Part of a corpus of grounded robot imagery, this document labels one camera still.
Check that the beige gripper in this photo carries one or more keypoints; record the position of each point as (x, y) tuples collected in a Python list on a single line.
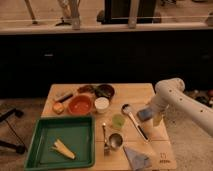
[(157, 118)]

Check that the blue sponge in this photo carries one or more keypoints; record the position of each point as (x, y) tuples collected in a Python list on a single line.
[(145, 114)]

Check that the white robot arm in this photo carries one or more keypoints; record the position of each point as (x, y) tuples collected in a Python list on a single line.
[(170, 92)]

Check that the green plastic cup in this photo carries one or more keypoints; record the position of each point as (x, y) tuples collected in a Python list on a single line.
[(118, 121)]

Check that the metal cup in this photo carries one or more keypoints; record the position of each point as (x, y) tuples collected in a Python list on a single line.
[(115, 141)]

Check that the white cup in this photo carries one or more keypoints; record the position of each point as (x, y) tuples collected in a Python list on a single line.
[(101, 104)]

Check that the grey blue cloth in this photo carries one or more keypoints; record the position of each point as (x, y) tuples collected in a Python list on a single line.
[(138, 161)]

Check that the metal spoon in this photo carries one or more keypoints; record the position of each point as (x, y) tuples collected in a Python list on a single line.
[(106, 146)]

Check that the dark brown bowl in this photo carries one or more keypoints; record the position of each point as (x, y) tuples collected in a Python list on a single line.
[(105, 90)]

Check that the dark red plate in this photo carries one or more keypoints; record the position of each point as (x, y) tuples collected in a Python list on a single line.
[(86, 89)]

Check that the orange bowl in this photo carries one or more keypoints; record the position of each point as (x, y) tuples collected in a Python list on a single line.
[(80, 105)]

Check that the green plastic tray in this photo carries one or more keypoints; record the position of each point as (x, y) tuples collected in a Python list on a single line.
[(76, 133)]

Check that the orange round toy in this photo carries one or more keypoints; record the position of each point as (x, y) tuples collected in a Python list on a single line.
[(58, 107)]

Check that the black handled ladle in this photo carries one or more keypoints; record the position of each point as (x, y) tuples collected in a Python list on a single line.
[(127, 110)]

